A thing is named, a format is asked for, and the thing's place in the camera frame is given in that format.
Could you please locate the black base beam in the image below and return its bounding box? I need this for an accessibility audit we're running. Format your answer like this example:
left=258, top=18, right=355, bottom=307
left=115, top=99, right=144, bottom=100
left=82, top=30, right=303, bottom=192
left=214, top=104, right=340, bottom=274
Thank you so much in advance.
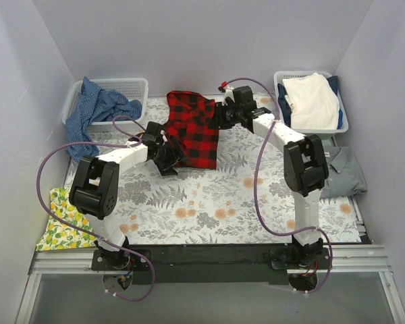
left=90, top=242, right=331, bottom=286

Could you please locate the aluminium frame rail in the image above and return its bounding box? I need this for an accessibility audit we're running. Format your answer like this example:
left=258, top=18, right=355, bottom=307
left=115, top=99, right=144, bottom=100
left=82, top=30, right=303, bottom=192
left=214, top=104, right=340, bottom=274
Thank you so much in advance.
left=16, top=244, right=405, bottom=323

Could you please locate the white folded shirt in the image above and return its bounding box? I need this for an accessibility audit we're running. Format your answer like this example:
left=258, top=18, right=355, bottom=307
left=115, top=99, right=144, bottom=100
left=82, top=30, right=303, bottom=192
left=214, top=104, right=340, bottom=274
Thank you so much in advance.
left=281, top=72, right=340, bottom=130

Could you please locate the lemon print cloth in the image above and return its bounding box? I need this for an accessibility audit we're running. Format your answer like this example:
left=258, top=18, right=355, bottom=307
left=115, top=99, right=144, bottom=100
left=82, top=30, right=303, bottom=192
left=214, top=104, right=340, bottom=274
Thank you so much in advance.
left=36, top=187, right=96, bottom=251

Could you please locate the right white plastic basket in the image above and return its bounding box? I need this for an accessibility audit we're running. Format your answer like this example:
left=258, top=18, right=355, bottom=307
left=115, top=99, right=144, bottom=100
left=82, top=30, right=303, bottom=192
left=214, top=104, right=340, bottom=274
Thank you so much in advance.
left=273, top=71, right=349, bottom=138

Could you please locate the grey folded polo shirt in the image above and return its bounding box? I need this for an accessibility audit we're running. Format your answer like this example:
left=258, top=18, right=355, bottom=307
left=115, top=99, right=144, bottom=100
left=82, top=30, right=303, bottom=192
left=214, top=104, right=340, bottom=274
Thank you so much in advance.
left=321, top=146, right=368, bottom=199

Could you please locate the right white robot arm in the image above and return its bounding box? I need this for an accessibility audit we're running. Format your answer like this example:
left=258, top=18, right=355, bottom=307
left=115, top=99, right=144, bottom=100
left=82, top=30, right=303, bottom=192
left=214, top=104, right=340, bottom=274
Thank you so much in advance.
left=209, top=85, right=329, bottom=269

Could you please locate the blue checked shirt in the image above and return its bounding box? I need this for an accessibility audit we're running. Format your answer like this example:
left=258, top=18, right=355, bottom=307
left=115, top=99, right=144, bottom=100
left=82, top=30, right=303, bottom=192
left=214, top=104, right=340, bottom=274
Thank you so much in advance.
left=65, top=78, right=142, bottom=162

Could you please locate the floral print table mat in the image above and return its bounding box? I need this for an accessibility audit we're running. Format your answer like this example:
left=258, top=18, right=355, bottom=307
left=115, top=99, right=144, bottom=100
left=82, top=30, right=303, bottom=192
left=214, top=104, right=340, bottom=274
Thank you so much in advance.
left=63, top=94, right=362, bottom=245

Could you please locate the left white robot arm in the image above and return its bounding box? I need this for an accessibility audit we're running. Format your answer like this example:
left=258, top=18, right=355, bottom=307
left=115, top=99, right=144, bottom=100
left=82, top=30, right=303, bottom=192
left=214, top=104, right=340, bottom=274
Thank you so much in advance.
left=69, top=121, right=186, bottom=270

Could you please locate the red black plaid shirt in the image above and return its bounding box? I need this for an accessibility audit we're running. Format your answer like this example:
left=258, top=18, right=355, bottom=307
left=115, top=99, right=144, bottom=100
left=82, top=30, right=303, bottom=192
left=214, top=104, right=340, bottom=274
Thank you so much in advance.
left=165, top=90, right=219, bottom=169

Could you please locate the left white plastic basket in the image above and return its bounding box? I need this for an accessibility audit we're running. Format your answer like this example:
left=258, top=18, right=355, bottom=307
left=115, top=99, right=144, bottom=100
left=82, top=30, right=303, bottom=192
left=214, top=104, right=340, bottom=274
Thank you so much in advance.
left=62, top=77, right=149, bottom=133

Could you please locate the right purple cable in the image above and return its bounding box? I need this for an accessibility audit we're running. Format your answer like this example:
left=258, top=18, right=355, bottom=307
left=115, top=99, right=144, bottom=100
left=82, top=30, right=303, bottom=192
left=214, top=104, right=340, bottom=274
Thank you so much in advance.
left=222, top=77, right=333, bottom=299

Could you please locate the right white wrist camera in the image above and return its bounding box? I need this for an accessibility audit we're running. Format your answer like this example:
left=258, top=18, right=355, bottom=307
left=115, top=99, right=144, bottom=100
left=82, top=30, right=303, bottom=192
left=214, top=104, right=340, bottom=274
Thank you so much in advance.
left=218, top=81, right=234, bottom=103

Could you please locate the white plastic basket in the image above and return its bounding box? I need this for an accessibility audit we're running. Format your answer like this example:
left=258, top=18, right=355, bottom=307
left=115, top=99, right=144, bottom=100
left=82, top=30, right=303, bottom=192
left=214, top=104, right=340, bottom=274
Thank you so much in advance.
left=62, top=77, right=149, bottom=133
left=273, top=71, right=349, bottom=138

